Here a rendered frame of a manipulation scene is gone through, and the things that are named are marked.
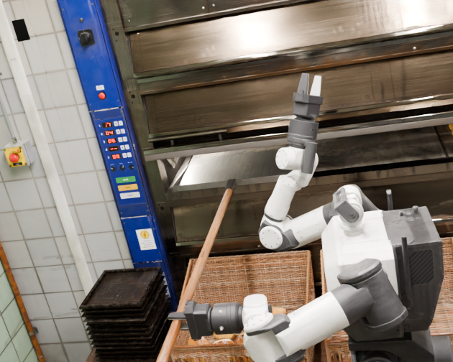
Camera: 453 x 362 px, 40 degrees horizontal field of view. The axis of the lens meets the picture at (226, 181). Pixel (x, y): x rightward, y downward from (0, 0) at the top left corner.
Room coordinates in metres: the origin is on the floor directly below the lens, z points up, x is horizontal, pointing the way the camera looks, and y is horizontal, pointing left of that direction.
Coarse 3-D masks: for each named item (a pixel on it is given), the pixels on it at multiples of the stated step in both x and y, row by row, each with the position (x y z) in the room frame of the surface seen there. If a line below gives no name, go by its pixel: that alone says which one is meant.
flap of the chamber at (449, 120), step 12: (372, 120) 2.31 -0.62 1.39; (432, 120) 2.10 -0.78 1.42; (444, 120) 2.09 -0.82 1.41; (276, 132) 2.40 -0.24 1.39; (336, 132) 2.18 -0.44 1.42; (348, 132) 2.17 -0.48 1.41; (360, 132) 2.16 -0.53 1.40; (372, 132) 2.15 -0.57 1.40; (180, 144) 2.50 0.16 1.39; (240, 144) 2.27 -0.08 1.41; (252, 144) 2.26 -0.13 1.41; (264, 144) 2.25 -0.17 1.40; (276, 144) 2.24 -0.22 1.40; (156, 156) 2.36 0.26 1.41; (168, 156) 2.34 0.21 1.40; (180, 156) 2.33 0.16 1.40
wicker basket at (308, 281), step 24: (192, 264) 2.47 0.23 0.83; (216, 264) 2.44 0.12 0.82; (240, 264) 2.41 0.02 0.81; (264, 264) 2.37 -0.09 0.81; (288, 264) 2.35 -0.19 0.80; (216, 288) 2.42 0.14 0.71; (240, 288) 2.38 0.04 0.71; (264, 288) 2.36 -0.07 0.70; (288, 288) 2.33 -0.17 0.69; (312, 288) 2.25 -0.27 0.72; (288, 312) 2.29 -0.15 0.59; (216, 360) 1.99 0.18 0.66; (240, 360) 1.96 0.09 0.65; (312, 360) 1.95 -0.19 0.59
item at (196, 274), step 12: (228, 192) 2.31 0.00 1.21; (216, 216) 2.11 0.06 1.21; (216, 228) 2.03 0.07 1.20; (204, 252) 1.87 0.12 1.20; (204, 264) 1.81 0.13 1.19; (192, 276) 1.73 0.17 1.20; (192, 288) 1.66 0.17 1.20; (180, 324) 1.50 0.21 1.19; (168, 336) 1.44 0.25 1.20; (168, 348) 1.39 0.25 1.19; (168, 360) 1.37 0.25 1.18
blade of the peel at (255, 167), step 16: (192, 160) 2.84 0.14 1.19; (208, 160) 2.79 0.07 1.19; (224, 160) 2.74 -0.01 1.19; (240, 160) 2.70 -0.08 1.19; (256, 160) 2.66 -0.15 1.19; (272, 160) 2.62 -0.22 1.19; (192, 176) 2.64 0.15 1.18; (208, 176) 2.60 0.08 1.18; (224, 176) 2.56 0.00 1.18; (240, 176) 2.52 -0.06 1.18; (256, 176) 2.48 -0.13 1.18; (272, 176) 2.39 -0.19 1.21
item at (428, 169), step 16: (416, 160) 2.31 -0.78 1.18; (432, 160) 2.27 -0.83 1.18; (448, 160) 2.24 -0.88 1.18; (320, 176) 2.35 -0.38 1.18; (336, 176) 2.33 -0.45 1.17; (352, 176) 2.32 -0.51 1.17; (368, 176) 2.30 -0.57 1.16; (384, 176) 2.29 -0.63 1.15; (400, 176) 2.27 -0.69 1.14; (176, 192) 2.50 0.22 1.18; (192, 192) 2.48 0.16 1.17; (208, 192) 2.47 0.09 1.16; (224, 192) 2.45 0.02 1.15; (240, 192) 2.43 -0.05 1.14
